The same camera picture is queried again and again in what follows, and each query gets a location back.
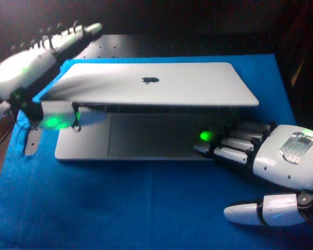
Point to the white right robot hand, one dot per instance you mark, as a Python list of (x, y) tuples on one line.
[(281, 156)]

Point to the silver laptop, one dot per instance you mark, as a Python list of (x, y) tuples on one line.
[(156, 104)]

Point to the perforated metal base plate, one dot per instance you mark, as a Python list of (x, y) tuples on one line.
[(135, 45)]

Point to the blue table cloth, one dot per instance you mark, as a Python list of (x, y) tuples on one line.
[(120, 203)]

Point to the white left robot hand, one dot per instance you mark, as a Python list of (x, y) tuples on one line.
[(23, 70)]

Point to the small grey flat piece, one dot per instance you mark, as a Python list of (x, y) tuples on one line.
[(32, 142)]

